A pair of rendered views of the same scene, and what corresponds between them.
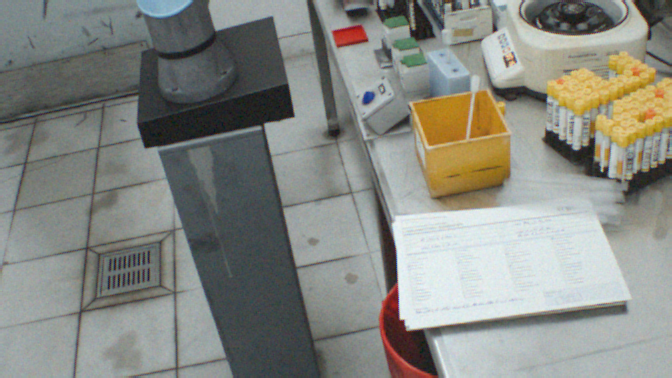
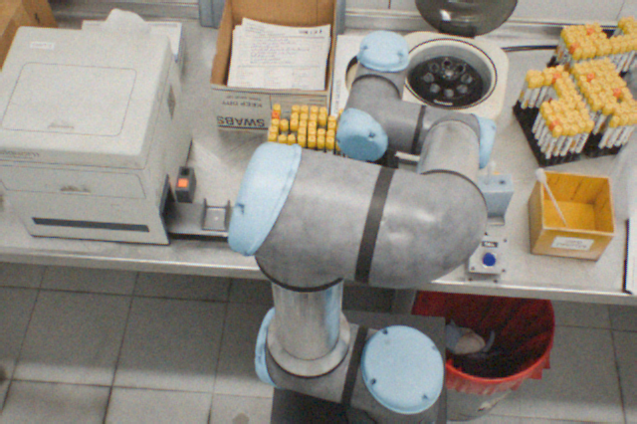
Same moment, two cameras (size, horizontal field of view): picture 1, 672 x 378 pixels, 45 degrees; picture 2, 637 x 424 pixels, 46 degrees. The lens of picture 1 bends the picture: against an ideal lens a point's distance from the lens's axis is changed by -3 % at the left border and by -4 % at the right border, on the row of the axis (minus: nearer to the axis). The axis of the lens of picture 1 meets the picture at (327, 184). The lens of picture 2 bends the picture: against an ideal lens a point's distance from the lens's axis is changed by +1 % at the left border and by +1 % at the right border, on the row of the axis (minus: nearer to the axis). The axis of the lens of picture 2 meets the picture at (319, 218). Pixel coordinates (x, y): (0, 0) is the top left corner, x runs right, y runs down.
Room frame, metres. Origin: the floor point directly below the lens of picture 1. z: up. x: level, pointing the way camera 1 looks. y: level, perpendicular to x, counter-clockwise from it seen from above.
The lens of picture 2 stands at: (1.45, 0.61, 2.15)
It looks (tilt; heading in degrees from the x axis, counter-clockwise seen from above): 58 degrees down; 276
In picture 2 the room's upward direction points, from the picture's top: 1 degrees clockwise
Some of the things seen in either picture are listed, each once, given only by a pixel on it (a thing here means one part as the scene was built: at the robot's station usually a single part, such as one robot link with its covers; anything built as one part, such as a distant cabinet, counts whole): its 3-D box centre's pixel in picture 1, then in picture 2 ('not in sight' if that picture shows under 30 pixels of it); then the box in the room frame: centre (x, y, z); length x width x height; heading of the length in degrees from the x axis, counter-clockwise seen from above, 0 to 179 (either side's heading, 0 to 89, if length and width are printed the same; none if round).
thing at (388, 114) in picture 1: (393, 103); (485, 246); (1.22, -0.14, 0.92); 0.13 x 0.07 x 0.08; 93
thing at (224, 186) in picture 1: (251, 271); not in sight; (1.38, 0.20, 0.44); 0.20 x 0.20 x 0.87; 3
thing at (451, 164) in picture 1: (460, 142); (569, 216); (1.06, -0.22, 0.92); 0.13 x 0.13 x 0.10; 0
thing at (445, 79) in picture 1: (449, 87); (481, 197); (1.23, -0.24, 0.92); 0.10 x 0.07 x 0.10; 9
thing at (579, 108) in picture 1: (577, 130); (581, 139); (1.03, -0.41, 0.93); 0.02 x 0.02 x 0.11
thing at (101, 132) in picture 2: not in sight; (104, 139); (1.96, -0.22, 1.03); 0.31 x 0.27 x 0.30; 3
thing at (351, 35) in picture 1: (349, 35); not in sight; (1.57, -0.10, 0.88); 0.07 x 0.07 x 0.01; 3
